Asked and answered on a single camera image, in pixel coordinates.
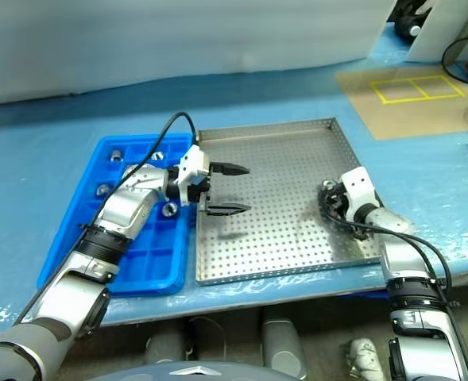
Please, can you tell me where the white foam backdrop sheet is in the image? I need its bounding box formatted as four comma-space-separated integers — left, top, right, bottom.
0, 0, 398, 109

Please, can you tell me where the black looped cable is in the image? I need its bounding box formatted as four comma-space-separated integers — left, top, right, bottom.
441, 37, 468, 87

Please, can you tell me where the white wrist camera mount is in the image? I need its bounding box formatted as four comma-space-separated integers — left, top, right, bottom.
177, 144, 212, 208
340, 167, 378, 221

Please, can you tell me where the perforated metal tray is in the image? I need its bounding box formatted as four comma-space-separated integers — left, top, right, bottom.
194, 116, 383, 287

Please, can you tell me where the black device with white spot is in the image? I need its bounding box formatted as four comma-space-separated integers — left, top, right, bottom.
392, 0, 431, 39

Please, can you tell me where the grey rounded leg cylinder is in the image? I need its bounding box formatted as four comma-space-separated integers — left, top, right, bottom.
261, 306, 310, 380
143, 328, 188, 364

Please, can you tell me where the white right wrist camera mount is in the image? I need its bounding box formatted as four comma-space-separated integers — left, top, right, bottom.
340, 167, 378, 221

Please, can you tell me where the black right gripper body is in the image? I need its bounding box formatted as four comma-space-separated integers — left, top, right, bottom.
326, 190, 350, 221

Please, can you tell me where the grey torso with silver emblem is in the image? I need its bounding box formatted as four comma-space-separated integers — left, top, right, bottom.
97, 358, 311, 381

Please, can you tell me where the white upright panel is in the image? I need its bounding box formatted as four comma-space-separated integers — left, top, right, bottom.
405, 0, 468, 63

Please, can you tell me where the tan flat mat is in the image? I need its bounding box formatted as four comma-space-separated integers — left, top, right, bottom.
334, 66, 468, 141

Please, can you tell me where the white foot with dark spots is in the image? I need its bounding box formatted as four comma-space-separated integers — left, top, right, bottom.
343, 337, 380, 379

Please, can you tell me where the blue compartment tray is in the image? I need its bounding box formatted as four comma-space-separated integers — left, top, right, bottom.
36, 133, 197, 298

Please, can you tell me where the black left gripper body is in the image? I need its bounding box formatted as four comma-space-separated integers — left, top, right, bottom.
188, 162, 219, 214

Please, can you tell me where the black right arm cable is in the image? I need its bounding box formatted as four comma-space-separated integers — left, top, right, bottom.
322, 206, 468, 381

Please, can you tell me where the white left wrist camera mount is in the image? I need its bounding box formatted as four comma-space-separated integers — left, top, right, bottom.
177, 144, 212, 208

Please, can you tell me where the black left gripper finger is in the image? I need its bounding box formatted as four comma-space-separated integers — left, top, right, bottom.
216, 160, 252, 178
203, 202, 253, 217

